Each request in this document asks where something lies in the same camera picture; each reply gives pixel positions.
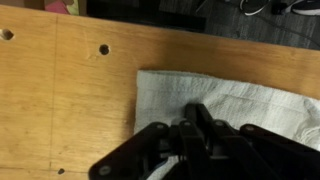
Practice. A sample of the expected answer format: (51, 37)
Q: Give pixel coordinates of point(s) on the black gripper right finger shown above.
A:
(231, 154)

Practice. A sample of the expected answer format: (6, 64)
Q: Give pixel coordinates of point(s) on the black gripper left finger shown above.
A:
(196, 133)

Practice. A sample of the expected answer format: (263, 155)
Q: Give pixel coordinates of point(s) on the white cloth towel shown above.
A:
(163, 95)

